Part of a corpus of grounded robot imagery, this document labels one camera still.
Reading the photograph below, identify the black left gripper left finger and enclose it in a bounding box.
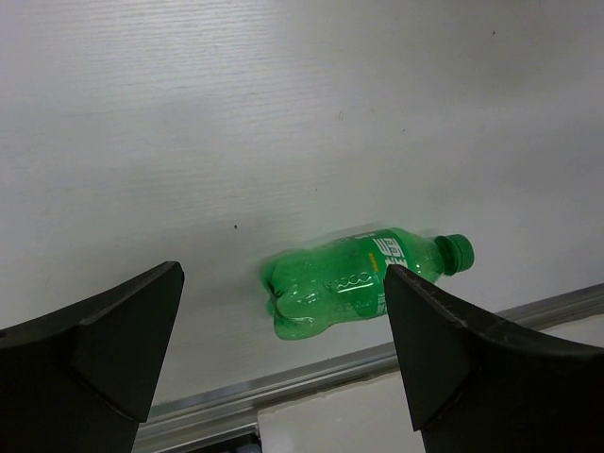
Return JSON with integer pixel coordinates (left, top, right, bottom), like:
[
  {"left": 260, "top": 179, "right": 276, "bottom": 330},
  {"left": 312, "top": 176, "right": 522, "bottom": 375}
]
[{"left": 1, "top": 261, "right": 184, "bottom": 452}]

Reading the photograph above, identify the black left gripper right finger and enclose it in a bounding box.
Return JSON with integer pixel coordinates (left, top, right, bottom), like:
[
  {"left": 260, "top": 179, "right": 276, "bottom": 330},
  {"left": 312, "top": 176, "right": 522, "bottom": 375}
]
[{"left": 384, "top": 265, "right": 603, "bottom": 452}]

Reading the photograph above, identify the green plastic soda bottle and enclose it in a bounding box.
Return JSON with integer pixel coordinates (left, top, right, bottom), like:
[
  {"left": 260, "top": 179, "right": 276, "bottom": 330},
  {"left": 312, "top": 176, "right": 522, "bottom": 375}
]
[{"left": 260, "top": 227, "right": 475, "bottom": 341}]

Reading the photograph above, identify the aluminium table edge rail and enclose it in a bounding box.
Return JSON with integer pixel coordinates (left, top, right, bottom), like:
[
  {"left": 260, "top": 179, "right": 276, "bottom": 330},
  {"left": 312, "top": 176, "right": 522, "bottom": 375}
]
[{"left": 132, "top": 284, "right": 603, "bottom": 452}]

